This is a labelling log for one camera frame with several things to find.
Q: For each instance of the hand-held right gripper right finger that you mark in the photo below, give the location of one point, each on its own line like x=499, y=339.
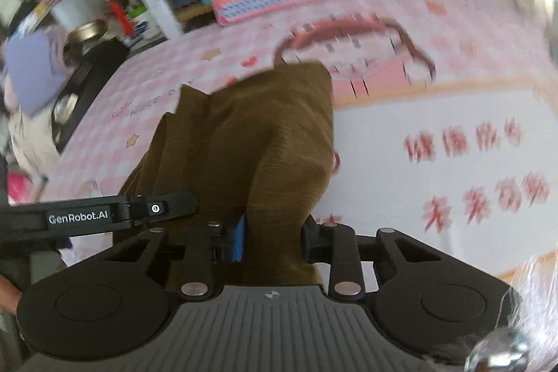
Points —
x=307, y=243

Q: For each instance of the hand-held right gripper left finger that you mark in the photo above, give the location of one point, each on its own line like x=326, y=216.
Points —
x=239, y=239

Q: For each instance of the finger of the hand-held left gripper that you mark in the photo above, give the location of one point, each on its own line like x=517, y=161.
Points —
x=174, y=206

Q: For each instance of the olive brown pants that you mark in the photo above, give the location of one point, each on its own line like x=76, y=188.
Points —
x=261, y=136

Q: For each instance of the person's left forearm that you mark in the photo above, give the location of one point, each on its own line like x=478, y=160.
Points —
x=8, y=293

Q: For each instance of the black device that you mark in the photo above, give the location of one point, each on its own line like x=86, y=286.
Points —
x=93, y=71

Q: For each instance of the lavender cloth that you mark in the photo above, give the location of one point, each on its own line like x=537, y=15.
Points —
x=32, y=71

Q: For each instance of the gold metal bowl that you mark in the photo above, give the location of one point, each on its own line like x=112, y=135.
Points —
x=87, y=32

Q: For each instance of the red tassel ornament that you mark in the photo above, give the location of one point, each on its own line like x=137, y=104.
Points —
x=118, y=17

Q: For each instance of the white fluffy cuff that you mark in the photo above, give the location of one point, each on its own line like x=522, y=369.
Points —
x=536, y=302

